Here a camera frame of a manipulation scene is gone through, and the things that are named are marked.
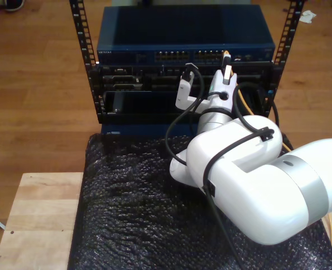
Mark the black rack server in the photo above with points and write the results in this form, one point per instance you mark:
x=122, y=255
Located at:
x=154, y=81

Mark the black rack shelf tray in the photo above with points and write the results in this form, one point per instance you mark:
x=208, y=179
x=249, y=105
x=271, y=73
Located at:
x=143, y=112

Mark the blue flat base box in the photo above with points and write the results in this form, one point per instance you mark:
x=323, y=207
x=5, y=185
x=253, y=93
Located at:
x=143, y=129

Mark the crumpled white paper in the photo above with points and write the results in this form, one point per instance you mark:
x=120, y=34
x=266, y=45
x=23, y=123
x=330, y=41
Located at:
x=307, y=17

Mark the pale grey box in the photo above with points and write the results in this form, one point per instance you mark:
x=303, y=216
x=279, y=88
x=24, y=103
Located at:
x=126, y=2

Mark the black bubble wrap mat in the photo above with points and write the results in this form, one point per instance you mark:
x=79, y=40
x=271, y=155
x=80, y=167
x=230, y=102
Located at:
x=126, y=211

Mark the person's dark shoe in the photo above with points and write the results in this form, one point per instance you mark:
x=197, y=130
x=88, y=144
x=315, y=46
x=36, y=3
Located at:
x=14, y=5

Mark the black perforated rack post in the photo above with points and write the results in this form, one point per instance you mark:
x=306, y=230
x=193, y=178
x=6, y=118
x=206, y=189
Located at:
x=294, y=25
x=79, y=28

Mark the blue network switch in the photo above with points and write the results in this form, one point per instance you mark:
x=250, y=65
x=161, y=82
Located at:
x=154, y=28

